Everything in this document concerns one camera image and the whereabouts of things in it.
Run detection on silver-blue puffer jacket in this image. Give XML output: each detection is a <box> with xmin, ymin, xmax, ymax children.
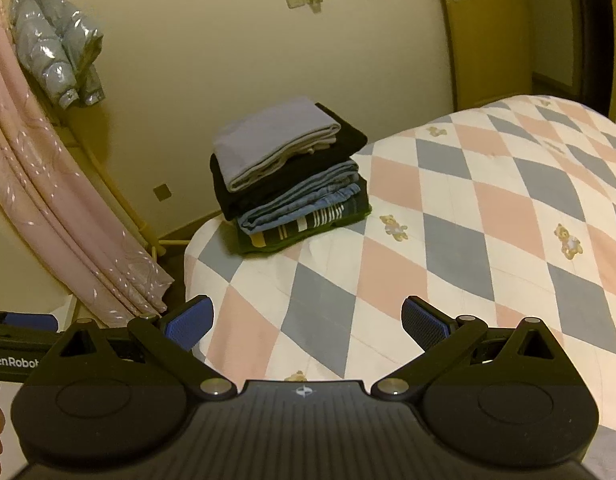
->
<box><xmin>9</xmin><ymin>0</ymin><xmax>105</xmax><ymax>110</ymax></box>

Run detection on black folded garment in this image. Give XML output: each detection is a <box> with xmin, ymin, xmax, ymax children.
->
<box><xmin>209</xmin><ymin>102</ymin><xmax>367</xmax><ymax>221</ymax></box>

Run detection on dark green folded garment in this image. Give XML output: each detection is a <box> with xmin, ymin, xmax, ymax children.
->
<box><xmin>236</xmin><ymin>186</ymin><xmax>372</xmax><ymax>254</ymax></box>

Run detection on wooden door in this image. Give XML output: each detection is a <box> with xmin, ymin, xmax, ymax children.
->
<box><xmin>443</xmin><ymin>0</ymin><xmax>532</xmax><ymax>110</ymax></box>

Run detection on striped folded shirt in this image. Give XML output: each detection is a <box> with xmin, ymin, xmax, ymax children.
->
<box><xmin>248</xmin><ymin>204</ymin><xmax>345</xmax><ymax>249</ymax></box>

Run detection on grey-purple long pants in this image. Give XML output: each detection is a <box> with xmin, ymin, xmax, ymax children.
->
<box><xmin>213</xmin><ymin>96</ymin><xmax>341</xmax><ymax>192</ymax></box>

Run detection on blue folded jeans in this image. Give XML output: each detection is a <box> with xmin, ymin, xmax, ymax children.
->
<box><xmin>236</xmin><ymin>158</ymin><xmax>361</xmax><ymax>235</ymax></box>

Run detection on checkered pink grey bedspread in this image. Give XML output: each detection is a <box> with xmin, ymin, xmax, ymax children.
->
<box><xmin>184</xmin><ymin>96</ymin><xmax>616</xmax><ymax>479</ymax></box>

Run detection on pink curtain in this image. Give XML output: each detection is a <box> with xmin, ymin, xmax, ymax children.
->
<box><xmin>0</xmin><ymin>0</ymin><xmax>173</xmax><ymax>327</ymax></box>

